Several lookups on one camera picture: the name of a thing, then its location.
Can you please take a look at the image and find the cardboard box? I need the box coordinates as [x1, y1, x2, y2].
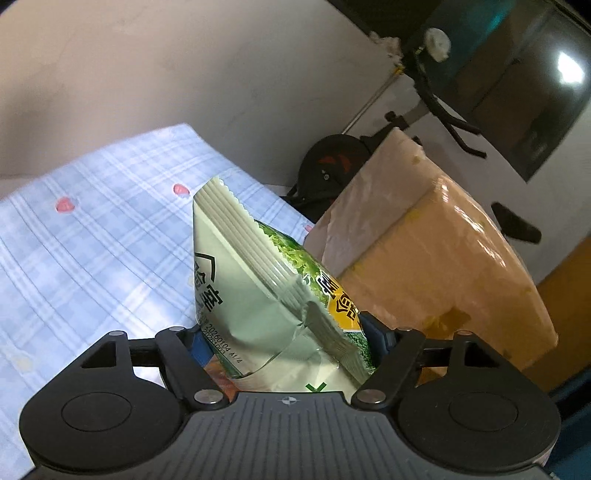
[302, 128, 558, 372]

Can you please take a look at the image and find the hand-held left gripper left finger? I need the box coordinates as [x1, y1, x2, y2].
[81, 325, 232, 411]

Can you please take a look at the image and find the green snack packet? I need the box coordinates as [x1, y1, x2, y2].
[191, 178, 380, 394]

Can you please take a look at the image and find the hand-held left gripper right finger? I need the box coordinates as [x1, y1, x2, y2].
[352, 311, 498, 411]

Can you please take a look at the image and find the white round cap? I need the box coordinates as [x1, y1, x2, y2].
[425, 28, 451, 62]

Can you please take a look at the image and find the plaid bed sheet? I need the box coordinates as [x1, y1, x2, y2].
[0, 122, 315, 480]

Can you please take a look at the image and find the wooden door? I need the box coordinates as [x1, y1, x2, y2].
[530, 240, 591, 395]

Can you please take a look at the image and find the black exercise bike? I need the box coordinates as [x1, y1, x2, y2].
[283, 46, 542, 244]

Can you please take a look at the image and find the dark television screen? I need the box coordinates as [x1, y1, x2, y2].
[418, 0, 591, 182]

